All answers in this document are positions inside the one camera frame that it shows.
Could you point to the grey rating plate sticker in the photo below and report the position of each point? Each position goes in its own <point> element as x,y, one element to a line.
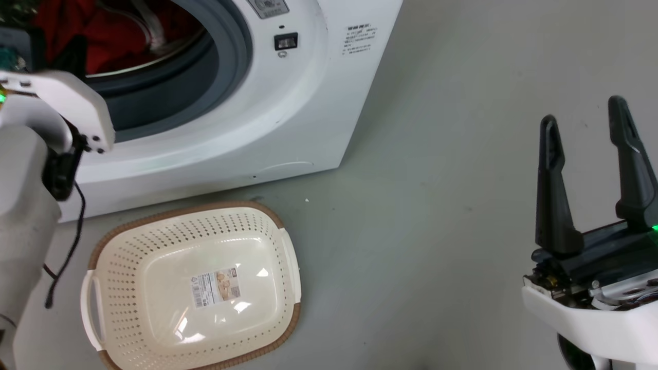
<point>268,7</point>

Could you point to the product label sticker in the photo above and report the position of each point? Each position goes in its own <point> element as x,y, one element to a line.
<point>216,289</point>

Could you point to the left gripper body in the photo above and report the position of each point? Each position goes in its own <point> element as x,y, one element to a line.
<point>20,49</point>

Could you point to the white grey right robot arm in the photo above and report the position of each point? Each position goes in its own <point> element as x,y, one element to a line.
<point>581,357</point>

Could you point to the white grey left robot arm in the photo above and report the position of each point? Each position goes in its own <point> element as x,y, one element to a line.
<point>31,205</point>

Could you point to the red garment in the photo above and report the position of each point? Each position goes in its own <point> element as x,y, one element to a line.
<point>113,36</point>

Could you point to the cream perforated laundry basket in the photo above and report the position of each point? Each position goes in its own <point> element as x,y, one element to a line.
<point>205,288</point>

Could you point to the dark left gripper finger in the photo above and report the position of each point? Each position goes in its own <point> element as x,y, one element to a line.
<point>71,57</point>

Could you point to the printed text label sticker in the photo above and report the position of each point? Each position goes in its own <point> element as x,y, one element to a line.
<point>359,39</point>

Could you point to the black door latch socket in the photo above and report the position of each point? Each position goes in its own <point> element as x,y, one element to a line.
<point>286,41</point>

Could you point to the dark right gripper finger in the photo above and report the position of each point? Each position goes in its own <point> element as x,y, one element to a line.
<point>552,195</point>
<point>635,164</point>

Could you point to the grey rubber door gasket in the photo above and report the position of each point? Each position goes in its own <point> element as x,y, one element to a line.
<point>205,67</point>

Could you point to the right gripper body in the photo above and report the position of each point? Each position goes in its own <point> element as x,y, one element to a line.
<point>601,288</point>

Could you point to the white front-load washing machine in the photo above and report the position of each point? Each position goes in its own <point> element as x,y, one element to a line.
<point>288,113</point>

